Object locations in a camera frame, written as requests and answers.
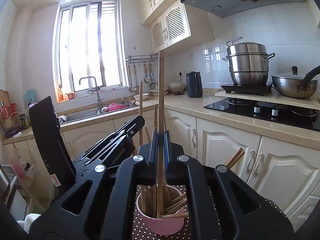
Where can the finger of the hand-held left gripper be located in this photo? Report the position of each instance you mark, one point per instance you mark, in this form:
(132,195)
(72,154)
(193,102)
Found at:
(122,150)
(136,125)

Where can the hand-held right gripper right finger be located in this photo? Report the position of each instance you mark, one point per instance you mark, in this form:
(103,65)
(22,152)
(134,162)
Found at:
(167,155)

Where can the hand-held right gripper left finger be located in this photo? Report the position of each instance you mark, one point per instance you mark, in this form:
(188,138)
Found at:
(155,155)

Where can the bunch of wooden chopsticks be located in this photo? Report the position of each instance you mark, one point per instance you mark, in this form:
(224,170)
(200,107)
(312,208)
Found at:
(140,115)

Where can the slender wooden chopstick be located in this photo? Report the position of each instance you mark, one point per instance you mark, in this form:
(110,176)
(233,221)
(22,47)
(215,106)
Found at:
(160,92)

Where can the pink cup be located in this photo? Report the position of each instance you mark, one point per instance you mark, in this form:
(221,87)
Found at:
(162,226)

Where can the hanging steel utensils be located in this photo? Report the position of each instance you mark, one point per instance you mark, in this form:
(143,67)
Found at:
(150,77)

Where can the pink dish in sink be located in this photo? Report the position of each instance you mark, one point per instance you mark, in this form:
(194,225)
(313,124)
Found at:
(116,107)

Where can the dark glass jar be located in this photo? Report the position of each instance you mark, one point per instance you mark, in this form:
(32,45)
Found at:
(23,122)

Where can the smartphone on stand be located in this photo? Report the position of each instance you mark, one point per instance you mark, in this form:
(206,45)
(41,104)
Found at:
(33,105)

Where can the steel sink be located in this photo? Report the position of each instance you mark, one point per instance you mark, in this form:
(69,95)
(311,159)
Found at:
(80,116)

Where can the steel ladle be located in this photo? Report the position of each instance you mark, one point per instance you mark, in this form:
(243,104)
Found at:
(132,88)

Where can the white bowls on counter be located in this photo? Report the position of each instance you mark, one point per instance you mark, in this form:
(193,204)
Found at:
(155,90)

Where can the orange bottle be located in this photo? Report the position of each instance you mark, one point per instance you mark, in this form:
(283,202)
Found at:
(60,95)

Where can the small jar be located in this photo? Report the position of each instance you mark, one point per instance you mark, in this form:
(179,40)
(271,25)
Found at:
(70,96)

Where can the chrome faucet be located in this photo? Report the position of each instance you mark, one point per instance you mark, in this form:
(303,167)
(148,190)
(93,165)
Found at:
(99,100)

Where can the brown paper bag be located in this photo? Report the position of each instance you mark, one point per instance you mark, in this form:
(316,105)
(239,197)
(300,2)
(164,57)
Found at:
(5,105)

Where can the large white bowl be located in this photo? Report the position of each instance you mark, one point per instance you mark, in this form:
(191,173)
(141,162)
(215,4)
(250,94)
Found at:
(177,87)

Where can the beige kitchen countertop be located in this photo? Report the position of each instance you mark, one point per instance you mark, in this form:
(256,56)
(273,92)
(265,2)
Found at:
(200,102)

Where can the dark kettle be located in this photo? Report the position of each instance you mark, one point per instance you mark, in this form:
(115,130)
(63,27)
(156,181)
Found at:
(193,86)

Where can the round polka-dot table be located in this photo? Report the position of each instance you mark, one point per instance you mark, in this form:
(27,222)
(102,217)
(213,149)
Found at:
(140,230)

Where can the black gas stove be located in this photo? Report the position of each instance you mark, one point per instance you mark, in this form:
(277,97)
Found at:
(240,110)

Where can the white cloth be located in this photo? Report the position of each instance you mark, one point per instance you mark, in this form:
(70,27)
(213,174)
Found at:
(31,220)

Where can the kitchen window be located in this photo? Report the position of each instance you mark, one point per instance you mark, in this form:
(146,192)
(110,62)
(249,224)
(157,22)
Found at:
(85,47)

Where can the black induction cooker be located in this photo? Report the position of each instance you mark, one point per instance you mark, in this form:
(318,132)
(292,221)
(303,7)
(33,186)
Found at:
(250,88)

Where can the cream lattice door cabinet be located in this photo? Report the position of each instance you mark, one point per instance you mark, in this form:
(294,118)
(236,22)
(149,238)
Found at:
(175,22)

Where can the cream base cabinets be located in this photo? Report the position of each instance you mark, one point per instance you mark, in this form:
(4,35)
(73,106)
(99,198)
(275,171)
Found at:
(282,170)

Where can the steel steamer pot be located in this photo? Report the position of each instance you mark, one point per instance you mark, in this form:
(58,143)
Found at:
(247,65)

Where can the steel wok with lid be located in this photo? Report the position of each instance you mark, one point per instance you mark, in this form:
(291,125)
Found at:
(287,85)

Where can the white wall outlet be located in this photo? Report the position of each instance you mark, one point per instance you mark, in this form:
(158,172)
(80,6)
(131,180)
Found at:
(183,73)

